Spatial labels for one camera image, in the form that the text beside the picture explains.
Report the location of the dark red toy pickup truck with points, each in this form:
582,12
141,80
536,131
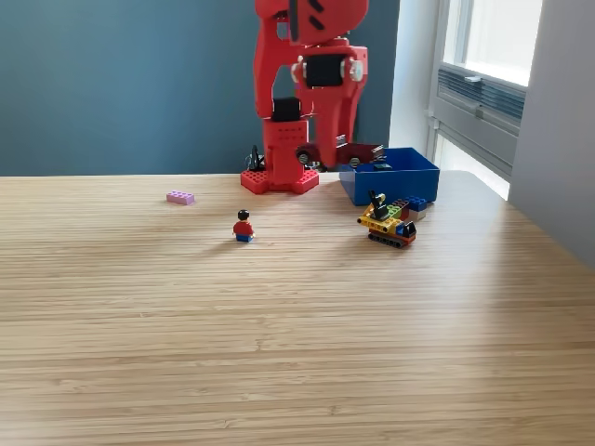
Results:
358,151

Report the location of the small yellow toy digger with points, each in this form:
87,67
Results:
386,227

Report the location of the blue plastic bin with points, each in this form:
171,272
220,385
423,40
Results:
395,188

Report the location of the black table clamp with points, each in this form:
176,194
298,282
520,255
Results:
255,160

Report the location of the green brown red brick stack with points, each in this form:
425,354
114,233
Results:
395,209

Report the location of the blue on white brick stack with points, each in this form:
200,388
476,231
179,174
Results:
417,204

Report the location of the toy figure red shirt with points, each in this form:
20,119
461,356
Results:
243,228

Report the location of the grey window vent grille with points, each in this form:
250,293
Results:
497,100

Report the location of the flat pink toy brick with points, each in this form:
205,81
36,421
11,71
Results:
180,197

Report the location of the white window frame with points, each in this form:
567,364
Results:
493,32

